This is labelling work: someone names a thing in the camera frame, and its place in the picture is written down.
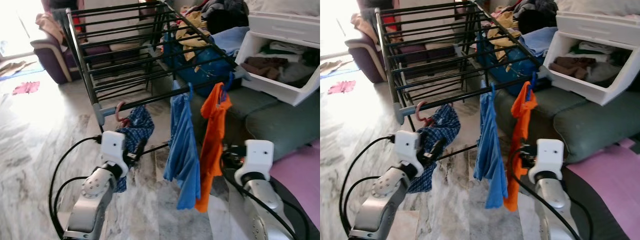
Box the brown folded clothes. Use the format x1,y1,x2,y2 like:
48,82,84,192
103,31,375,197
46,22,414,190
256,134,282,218
548,56,588,81
243,56,282,81

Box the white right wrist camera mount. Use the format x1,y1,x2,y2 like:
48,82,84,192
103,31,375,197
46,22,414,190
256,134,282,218
527,139,565,183
234,139,275,187

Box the blue bag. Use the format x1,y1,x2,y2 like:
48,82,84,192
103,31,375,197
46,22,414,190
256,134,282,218
475,30,543,97
161,30,237,97

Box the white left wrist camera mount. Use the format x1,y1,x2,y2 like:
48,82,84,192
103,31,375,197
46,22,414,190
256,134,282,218
394,131,423,177
100,131,129,177

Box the purple armchair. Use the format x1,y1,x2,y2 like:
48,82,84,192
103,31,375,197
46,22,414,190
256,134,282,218
345,0,396,85
31,0,83,85

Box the peach cloth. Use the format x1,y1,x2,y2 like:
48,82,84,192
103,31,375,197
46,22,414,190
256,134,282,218
36,12,67,47
350,12,378,46

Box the blue checked shirt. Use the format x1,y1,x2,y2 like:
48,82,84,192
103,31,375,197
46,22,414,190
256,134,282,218
407,104,461,194
113,105,155,194

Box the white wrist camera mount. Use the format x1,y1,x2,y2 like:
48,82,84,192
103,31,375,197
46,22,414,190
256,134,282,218
100,131,129,177
527,139,565,183
394,131,423,177
234,139,275,187

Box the black garment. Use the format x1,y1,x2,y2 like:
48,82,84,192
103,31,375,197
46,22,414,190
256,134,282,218
512,0,558,35
202,0,250,35

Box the small pink floor item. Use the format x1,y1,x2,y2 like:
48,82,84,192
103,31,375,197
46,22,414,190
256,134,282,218
12,81,41,96
327,80,357,95

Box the white plastic storage bin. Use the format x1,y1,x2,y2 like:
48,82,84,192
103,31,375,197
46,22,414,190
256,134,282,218
542,11,640,107
234,12,321,107

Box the plain blue shirt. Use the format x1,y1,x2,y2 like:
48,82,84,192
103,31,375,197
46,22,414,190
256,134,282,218
163,90,202,211
473,90,509,210

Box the pink mat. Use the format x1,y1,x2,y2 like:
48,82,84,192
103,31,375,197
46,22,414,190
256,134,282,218
565,137,640,226
269,140,321,232

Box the beige floor cloth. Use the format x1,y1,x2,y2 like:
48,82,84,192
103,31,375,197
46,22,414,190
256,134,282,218
320,60,351,78
0,60,43,80

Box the light blue folded garment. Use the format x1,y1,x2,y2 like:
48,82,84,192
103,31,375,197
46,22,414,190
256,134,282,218
520,26,558,57
210,26,250,57

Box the grey folded clothes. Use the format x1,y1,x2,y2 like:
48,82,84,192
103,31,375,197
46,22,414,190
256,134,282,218
575,41,628,86
270,41,319,88

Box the orange shirt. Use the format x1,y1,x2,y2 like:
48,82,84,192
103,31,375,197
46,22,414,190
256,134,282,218
502,81,539,213
194,82,234,214

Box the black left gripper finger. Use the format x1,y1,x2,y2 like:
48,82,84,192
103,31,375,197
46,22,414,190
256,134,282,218
430,137,448,160
134,138,149,162

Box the green leather sofa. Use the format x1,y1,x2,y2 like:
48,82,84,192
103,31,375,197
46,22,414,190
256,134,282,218
467,75,640,240
150,75,321,240

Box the yellow crumpled garment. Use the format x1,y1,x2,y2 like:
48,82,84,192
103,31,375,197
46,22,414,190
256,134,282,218
175,11,217,62
487,11,522,56

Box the pink plastic hanger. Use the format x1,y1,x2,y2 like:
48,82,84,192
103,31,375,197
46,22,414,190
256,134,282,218
415,101,435,127
114,101,133,127

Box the black metal drying rack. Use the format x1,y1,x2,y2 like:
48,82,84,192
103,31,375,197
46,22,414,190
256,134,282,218
64,0,252,126
375,0,551,126

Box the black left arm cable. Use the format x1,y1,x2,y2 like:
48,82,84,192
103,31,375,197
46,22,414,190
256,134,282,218
339,135,401,236
48,135,103,240

